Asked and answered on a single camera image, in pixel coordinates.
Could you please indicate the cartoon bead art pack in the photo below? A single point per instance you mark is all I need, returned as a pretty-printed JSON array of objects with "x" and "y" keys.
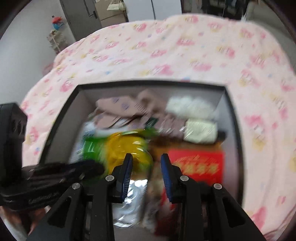
[{"x": 80, "y": 151}]

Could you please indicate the pink cartoon print blanket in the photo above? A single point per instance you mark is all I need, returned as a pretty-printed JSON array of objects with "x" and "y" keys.
[{"x": 193, "y": 48}]

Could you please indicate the person's left hand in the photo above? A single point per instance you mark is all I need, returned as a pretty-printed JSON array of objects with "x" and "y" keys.
[{"x": 25, "y": 220}]

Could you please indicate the black cardboard storage box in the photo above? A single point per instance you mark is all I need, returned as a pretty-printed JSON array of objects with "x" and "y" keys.
[{"x": 60, "y": 142}]

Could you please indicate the stacked cardboard boxes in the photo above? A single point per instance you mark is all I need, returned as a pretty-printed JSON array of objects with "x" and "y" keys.
[{"x": 109, "y": 14}]

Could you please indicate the dark wooden door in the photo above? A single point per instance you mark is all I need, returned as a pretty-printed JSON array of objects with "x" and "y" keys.
[{"x": 81, "y": 16}]

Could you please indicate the wooden comb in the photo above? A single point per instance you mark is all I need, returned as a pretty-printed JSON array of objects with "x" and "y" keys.
[{"x": 159, "y": 145}]

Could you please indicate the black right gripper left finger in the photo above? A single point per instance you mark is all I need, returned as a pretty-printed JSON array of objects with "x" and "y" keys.
[{"x": 66, "y": 220}]

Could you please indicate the red lucky coffee card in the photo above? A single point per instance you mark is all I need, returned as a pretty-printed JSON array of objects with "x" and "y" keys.
[{"x": 200, "y": 165}]

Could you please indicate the mauve hand cream tube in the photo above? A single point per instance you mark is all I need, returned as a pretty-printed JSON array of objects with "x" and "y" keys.
[{"x": 192, "y": 130}]

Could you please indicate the white fluffy plush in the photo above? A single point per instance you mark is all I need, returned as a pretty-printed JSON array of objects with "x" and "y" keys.
[{"x": 188, "y": 107}]

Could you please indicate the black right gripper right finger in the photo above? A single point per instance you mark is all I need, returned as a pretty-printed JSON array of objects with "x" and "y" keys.
[{"x": 206, "y": 212}]

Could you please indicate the green plastic packet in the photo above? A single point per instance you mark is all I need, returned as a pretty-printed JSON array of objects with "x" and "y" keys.
[{"x": 114, "y": 148}]

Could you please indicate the white wardrobe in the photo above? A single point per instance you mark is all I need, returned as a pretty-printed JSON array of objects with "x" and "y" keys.
[{"x": 139, "y": 10}]

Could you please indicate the grey padded bed frame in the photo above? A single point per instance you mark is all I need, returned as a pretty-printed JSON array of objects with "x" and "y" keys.
[{"x": 261, "y": 14}]

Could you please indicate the clear phone case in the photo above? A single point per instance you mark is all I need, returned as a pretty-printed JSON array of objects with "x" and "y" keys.
[{"x": 129, "y": 213}]

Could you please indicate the white wire shelf rack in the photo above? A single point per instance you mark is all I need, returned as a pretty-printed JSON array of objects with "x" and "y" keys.
[{"x": 57, "y": 41}]

